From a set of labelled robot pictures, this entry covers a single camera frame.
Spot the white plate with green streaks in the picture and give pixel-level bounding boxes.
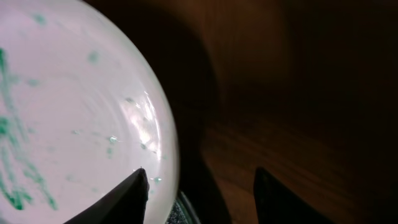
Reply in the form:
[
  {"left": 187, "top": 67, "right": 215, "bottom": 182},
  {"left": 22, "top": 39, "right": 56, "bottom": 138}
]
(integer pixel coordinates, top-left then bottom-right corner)
[{"left": 1, "top": 0, "right": 179, "bottom": 223}]

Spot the round black tray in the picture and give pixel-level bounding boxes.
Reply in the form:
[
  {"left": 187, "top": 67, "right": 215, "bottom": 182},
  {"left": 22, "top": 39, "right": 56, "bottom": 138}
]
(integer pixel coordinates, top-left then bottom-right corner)
[{"left": 165, "top": 191, "right": 201, "bottom": 224}]

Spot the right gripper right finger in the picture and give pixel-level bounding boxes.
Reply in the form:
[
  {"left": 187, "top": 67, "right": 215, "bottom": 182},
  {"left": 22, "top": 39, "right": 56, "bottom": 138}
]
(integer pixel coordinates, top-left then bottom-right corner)
[{"left": 253, "top": 167, "right": 333, "bottom": 224}]

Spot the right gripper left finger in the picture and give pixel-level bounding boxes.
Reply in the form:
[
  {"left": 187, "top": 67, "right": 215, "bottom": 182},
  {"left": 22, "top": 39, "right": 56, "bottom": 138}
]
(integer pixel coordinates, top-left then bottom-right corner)
[{"left": 65, "top": 168, "right": 149, "bottom": 224}]

